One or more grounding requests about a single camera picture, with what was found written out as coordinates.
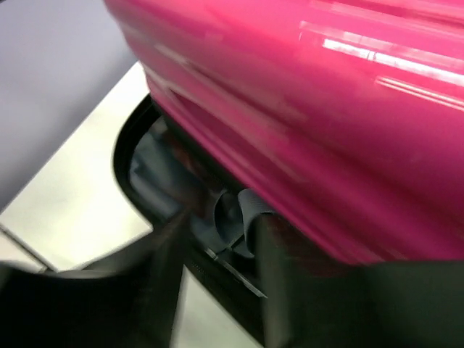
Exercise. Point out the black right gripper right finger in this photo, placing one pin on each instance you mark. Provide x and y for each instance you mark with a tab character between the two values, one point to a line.
312	300

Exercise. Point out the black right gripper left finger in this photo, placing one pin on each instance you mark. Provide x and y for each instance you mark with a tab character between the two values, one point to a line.
126	299

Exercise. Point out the pink teal kids suitcase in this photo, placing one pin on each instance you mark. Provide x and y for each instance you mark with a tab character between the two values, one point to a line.
344	118

